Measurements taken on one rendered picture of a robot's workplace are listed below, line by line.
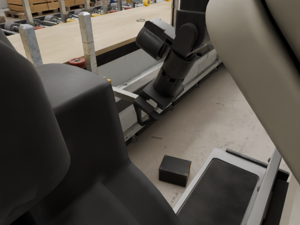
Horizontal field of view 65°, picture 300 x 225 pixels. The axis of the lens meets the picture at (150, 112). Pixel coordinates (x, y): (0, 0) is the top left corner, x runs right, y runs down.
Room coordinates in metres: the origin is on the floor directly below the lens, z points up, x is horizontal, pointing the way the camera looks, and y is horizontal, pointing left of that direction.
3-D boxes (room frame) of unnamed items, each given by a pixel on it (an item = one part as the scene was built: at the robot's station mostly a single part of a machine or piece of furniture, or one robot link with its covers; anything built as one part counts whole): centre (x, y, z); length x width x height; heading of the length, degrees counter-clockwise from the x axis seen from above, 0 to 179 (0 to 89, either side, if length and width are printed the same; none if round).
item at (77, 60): (1.12, 0.36, 0.85); 0.08 x 0.08 x 0.11
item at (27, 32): (0.79, 0.41, 0.91); 0.04 x 0.04 x 0.48; 55
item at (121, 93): (1.00, 0.20, 0.80); 0.43 x 0.03 x 0.04; 55
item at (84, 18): (1.00, 0.26, 0.91); 0.04 x 0.04 x 0.48; 55
